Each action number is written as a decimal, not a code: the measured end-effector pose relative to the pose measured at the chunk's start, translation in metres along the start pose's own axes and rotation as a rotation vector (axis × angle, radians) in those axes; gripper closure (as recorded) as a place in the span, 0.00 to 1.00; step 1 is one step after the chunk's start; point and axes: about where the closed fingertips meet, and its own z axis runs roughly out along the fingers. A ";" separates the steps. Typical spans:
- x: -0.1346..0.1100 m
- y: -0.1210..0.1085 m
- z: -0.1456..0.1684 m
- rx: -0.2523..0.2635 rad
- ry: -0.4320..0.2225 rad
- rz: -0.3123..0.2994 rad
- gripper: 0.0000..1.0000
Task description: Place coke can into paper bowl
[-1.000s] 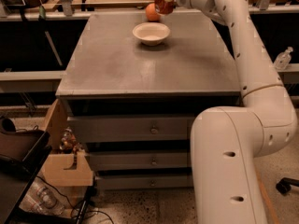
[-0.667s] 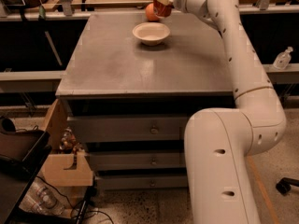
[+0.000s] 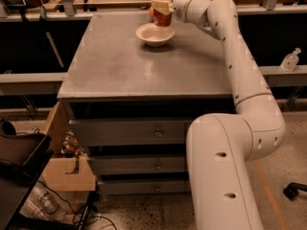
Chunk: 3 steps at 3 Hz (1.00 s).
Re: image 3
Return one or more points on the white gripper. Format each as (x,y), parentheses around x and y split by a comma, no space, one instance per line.
(180,8)

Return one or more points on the red coke can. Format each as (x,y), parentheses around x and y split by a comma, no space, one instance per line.
(162,16)

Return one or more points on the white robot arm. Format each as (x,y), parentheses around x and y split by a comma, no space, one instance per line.
(219,145)

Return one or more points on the white paper bowl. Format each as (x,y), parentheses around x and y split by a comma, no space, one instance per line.
(153,35)

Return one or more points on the orange fruit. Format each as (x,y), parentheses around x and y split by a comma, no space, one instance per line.
(151,13)

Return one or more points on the grey drawer cabinet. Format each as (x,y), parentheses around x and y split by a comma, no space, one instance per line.
(115,75)

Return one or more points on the clear hand sanitizer bottle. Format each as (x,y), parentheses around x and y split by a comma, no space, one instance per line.
(290,61)

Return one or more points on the top grey drawer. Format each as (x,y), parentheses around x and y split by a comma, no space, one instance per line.
(130,132)

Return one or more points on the grey drawer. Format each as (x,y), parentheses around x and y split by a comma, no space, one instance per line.
(130,132)
(122,187)
(137,164)

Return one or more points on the middle grey drawer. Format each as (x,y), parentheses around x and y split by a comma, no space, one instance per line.
(137,164)

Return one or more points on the bottom grey drawer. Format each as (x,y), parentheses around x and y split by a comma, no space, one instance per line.
(122,187)

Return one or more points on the cardboard box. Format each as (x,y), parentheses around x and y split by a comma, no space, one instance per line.
(65,174)

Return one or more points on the black cart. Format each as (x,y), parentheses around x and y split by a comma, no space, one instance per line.
(22,158)

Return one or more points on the black office chair wheel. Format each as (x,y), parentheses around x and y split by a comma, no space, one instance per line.
(293,189)

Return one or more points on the clear plastic bottle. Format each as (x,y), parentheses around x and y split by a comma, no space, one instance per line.
(49,204)

